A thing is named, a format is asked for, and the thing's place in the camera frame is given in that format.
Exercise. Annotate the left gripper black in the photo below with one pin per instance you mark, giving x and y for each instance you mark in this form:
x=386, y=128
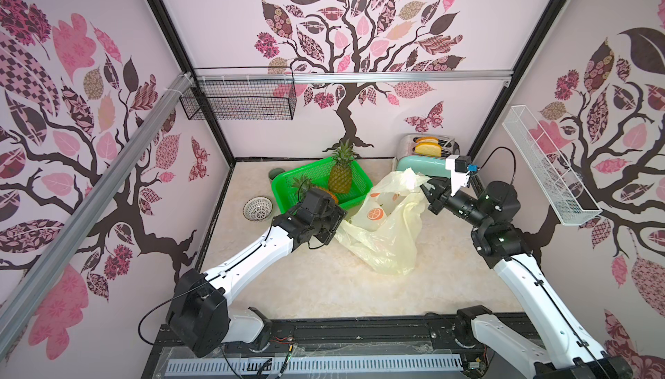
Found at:
x=335, y=215

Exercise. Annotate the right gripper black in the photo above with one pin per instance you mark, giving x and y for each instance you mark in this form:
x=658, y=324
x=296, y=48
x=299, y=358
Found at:
x=436, y=194

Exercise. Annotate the orange pineapple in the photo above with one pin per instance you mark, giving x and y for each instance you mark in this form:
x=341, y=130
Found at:
x=303, y=184

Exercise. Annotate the green plastic basket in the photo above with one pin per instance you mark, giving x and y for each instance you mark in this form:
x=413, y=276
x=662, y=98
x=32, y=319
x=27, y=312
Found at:
x=288, y=191

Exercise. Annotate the green-yellow pineapple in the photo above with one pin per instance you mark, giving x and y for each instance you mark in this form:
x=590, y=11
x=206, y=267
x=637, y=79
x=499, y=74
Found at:
x=341, y=175

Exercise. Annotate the yellow translucent plastic bag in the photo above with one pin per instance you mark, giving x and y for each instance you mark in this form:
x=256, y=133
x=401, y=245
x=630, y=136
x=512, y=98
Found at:
x=383, y=231

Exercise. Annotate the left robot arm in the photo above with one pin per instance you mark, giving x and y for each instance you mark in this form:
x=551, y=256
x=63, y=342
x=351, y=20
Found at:
x=200, y=313

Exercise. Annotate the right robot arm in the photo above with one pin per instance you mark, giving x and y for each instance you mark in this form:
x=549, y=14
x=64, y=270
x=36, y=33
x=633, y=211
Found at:
x=567, y=349

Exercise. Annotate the mint green toaster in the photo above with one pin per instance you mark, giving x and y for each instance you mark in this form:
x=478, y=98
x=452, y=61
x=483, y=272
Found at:
x=429, y=166

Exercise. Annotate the bread slice in toaster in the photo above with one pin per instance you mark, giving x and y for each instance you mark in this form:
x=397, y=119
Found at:
x=428, y=149

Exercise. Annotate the patterned white bowl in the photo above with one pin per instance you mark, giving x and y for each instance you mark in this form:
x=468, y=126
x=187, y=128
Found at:
x=257, y=209

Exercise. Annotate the green ceramic cup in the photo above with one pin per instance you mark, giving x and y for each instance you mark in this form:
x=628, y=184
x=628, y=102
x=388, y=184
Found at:
x=274, y=173

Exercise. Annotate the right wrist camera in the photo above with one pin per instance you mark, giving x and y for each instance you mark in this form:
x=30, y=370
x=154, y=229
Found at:
x=461, y=169

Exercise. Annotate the white wire shelf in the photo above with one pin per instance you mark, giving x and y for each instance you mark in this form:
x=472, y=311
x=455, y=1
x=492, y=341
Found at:
x=560, y=183

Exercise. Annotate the back aluminium rail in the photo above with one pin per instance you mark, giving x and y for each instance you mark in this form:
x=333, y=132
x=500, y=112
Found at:
x=368, y=77

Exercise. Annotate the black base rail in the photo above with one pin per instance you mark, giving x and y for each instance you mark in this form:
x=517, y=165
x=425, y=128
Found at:
x=440, y=332

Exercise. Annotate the black wire basket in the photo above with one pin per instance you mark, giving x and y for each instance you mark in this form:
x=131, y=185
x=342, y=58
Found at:
x=241, y=93

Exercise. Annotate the white slotted cable duct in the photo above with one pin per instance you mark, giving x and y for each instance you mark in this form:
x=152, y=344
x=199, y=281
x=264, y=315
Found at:
x=312, y=366

